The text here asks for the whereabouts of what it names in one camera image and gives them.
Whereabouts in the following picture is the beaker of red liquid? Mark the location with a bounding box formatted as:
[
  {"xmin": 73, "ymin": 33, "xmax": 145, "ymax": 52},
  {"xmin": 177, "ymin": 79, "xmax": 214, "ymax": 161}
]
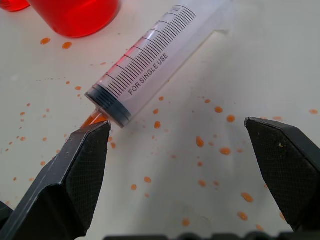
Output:
[{"xmin": 26, "ymin": 0, "xmax": 121, "ymax": 39}]

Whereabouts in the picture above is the red liquid container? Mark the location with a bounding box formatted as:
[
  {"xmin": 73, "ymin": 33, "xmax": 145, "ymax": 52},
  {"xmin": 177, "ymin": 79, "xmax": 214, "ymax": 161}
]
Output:
[{"xmin": 0, "ymin": 0, "xmax": 31, "ymax": 13}]

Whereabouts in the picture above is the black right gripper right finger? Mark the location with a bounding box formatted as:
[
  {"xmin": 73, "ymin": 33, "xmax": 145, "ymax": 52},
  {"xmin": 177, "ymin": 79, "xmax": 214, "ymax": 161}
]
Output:
[{"xmin": 244, "ymin": 116, "xmax": 320, "ymax": 232}]

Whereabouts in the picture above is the clear plastic syringe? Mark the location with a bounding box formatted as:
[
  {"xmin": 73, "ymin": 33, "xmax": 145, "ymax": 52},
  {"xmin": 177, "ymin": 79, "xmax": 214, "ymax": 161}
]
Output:
[{"xmin": 81, "ymin": 0, "xmax": 233, "ymax": 129}]

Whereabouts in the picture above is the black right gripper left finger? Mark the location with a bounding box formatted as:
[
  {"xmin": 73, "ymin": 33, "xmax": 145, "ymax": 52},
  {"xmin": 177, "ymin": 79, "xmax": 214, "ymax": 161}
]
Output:
[{"xmin": 0, "ymin": 120, "xmax": 112, "ymax": 240}]

